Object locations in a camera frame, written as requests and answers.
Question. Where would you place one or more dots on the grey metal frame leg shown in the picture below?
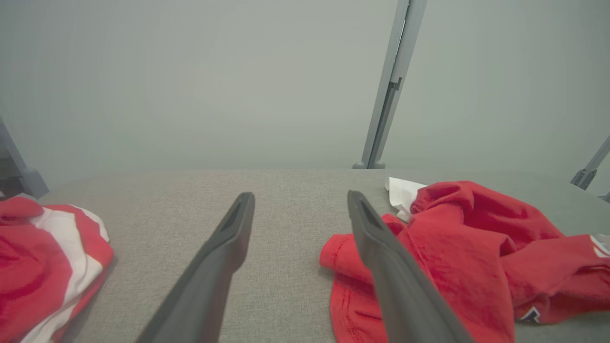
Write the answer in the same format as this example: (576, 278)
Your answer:
(21, 171)

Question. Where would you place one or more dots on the red shorts white waistband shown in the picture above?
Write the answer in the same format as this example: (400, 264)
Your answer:
(33, 267)

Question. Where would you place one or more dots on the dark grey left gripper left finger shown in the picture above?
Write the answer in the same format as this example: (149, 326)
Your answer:
(209, 276)

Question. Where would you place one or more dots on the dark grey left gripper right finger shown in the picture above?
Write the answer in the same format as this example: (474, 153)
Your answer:
(400, 286)

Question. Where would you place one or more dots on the grey slanted frame leg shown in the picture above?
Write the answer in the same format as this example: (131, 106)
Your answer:
(591, 169)

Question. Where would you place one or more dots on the grey metal partition post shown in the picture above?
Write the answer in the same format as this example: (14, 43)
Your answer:
(393, 81)

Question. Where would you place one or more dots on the red Bulls basketball jersey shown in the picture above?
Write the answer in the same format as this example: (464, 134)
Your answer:
(476, 247)

